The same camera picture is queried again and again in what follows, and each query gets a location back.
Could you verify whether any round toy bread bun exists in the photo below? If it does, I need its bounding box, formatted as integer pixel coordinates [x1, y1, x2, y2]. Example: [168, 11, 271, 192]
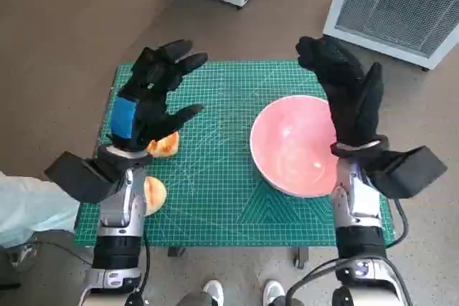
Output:
[143, 176, 168, 218]

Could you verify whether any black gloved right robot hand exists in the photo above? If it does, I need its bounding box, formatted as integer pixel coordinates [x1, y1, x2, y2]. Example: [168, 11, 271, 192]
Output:
[295, 36, 385, 145]

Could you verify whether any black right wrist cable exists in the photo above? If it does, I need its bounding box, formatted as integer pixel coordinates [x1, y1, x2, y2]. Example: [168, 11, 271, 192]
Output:
[385, 196, 410, 249]

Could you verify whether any long braided toy bread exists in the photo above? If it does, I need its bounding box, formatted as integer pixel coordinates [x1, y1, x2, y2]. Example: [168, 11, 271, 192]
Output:
[147, 130, 181, 158]

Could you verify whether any person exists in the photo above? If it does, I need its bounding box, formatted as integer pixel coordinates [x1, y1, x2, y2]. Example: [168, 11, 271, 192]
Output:
[0, 171, 80, 249]

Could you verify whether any green cutting mat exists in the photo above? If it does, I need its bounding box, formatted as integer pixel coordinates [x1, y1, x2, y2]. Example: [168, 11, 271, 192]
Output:
[73, 60, 397, 248]

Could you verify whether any pink bowl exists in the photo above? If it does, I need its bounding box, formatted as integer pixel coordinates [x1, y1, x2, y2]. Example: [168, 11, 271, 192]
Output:
[250, 95, 340, 199]

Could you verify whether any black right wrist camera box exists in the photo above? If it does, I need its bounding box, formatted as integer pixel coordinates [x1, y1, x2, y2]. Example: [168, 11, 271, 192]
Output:
[365, 145, 449, 200]

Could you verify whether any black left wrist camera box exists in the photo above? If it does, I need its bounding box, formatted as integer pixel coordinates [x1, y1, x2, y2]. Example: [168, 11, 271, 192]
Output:
[43, 150, 125, 204]

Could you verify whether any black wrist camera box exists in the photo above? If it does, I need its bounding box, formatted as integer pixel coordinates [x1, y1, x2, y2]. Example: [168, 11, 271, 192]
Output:
[365, 145, 449, 200]
[43, 150, 125, 204]

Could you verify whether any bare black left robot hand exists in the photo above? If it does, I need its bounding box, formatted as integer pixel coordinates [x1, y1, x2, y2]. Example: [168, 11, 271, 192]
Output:
[107, 39, 209, 153]

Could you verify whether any black right shoulder cable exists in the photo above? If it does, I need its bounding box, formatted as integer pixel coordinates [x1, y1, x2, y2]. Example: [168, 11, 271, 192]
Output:
[286, 257, 374, 306]

